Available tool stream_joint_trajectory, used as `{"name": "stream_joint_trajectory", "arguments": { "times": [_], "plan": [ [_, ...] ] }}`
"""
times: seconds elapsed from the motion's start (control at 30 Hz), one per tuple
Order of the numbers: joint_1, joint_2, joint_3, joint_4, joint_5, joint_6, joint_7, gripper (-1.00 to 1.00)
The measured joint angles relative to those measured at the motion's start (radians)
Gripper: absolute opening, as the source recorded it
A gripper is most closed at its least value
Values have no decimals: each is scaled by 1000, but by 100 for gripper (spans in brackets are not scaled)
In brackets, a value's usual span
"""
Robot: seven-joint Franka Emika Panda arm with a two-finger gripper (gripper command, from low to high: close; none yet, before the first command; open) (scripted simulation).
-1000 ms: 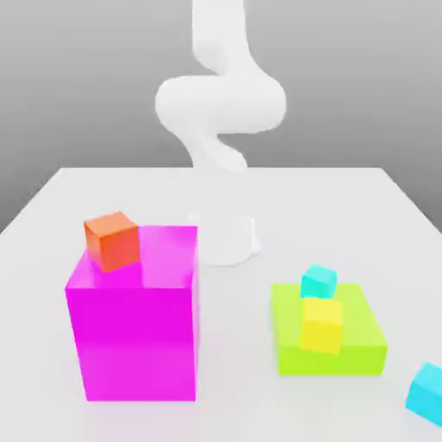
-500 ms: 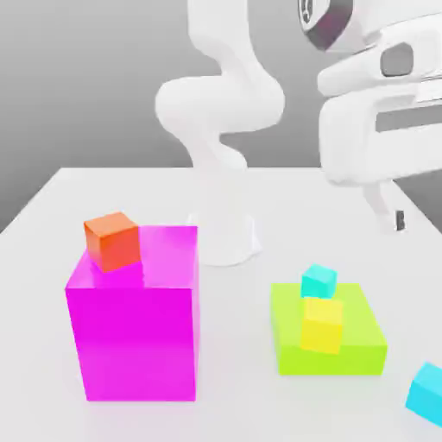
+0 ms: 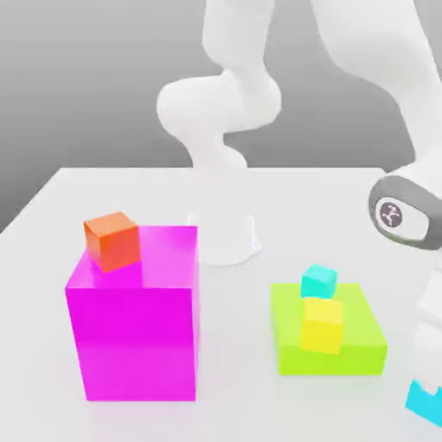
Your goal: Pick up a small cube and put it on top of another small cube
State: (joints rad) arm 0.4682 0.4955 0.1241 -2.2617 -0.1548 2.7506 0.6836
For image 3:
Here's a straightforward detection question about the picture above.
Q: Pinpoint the large magenta box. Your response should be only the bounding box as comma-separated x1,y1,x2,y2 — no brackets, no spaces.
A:
64,224,200,402

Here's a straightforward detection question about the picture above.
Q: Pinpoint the small yellow cube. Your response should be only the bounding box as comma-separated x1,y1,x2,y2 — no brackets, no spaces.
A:
300,297,344,356

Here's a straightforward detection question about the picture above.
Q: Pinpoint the small orange cube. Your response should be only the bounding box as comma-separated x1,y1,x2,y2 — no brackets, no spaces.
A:
83,211,142,274

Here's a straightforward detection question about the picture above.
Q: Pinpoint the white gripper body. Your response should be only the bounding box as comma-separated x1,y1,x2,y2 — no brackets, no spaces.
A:
412,302,442,385

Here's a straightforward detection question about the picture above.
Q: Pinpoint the large lime green box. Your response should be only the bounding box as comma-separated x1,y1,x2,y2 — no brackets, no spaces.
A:
269,282,388,376

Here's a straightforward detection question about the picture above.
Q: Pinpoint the small teal cube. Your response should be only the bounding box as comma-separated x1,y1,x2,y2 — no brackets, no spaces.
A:
300,263,338,300

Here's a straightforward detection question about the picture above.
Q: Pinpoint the small cyan cube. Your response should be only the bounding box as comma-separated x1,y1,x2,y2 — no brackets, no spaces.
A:
405,378,442,428

